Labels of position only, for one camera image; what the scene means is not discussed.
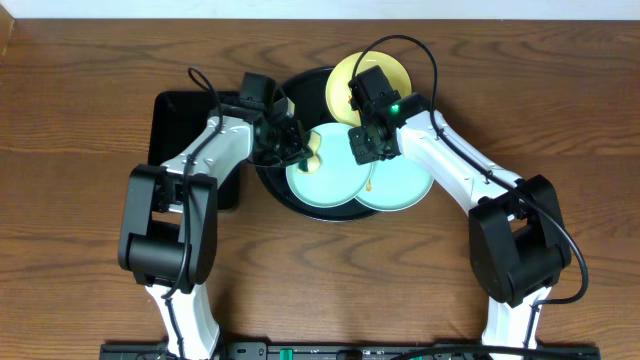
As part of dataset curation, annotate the light blue plate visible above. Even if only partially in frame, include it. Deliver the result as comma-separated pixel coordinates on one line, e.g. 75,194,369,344
285,122,374,208
355,156,434,212

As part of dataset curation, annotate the black round serving tray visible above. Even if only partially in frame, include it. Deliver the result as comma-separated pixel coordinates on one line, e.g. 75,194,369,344
256,67,377,222

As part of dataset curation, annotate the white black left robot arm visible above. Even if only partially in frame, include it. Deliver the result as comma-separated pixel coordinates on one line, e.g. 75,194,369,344
118,113,310,359

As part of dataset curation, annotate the yellow plate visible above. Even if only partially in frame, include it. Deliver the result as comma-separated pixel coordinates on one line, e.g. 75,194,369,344
325,51,412,127

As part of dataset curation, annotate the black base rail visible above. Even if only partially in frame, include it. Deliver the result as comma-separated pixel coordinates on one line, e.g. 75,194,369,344
98,340,601,360

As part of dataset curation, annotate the green yellow sponge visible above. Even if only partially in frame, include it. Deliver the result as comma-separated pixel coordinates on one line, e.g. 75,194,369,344
296,131,321,175

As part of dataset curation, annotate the black rectangular sponge tray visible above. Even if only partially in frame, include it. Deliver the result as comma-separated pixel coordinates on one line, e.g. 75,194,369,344
147,91,241,211

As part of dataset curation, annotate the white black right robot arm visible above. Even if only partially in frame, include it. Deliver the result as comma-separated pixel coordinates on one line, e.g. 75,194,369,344
349,91,572,350

